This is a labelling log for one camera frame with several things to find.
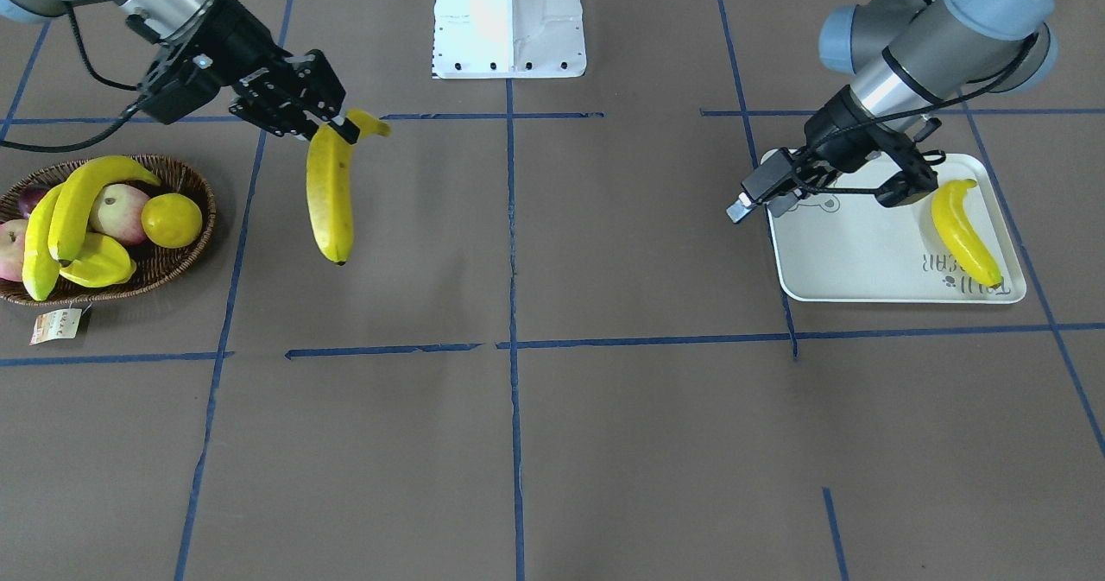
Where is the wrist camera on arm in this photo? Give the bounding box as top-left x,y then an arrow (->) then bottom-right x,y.
726,148 -> 821,224
137,47 -> 222,125

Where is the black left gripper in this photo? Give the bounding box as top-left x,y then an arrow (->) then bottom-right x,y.
804,85 -> 939,208

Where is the dark purple fruit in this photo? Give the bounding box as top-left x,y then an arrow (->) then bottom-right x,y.
17,184 -> 51,219

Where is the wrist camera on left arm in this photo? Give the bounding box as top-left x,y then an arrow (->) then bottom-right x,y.
726,148 -> 821,224

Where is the yellow starfruit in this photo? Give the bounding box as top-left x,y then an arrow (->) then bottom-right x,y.
60,232 -> 137,288

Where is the yellow banana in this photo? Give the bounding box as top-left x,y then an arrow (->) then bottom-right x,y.
48,155 -> 162,267
22,184 -> 64,302

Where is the white bear plate tray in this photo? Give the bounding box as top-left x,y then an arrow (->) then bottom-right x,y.
769,154 -> 1027,305

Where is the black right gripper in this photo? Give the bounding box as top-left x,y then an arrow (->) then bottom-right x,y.
186,0 -> 362,145

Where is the pink apple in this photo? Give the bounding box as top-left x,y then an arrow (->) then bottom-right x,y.
0,218 -> 28,282

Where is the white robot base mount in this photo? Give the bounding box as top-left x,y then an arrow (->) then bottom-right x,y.
432,0 -> 587,80

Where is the yellow banana middle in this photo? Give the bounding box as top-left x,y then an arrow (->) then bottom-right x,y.
48,155 -> 162,267

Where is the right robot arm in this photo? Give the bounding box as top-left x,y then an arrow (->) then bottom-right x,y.
3,0 -> 366,144

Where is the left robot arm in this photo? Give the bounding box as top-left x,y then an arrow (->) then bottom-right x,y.
791,0 -> 1060,207

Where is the brown wicker basket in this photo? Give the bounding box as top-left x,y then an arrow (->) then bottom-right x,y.
1,154 -> 218,308

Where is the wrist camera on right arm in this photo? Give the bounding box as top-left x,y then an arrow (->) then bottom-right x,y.
137,47 -> 222,125

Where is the basket paper tag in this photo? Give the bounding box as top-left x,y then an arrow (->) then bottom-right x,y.
28,308 -> 85,346

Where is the yellow banana moved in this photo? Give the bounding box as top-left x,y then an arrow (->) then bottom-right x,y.
306,109 -> 391,266
929,179 -> 1006,288

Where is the yellow lemon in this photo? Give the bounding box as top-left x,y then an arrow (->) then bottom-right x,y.
141,194 -> 204,249

